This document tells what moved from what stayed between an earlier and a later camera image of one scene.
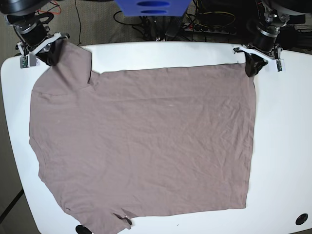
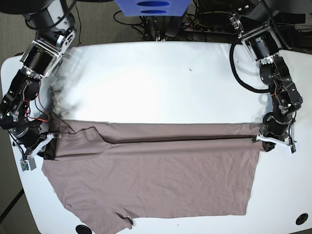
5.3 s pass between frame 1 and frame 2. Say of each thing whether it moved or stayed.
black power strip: stayed
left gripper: moved
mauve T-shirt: moved
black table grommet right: stayed
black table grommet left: stayed
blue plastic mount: stayed
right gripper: moved
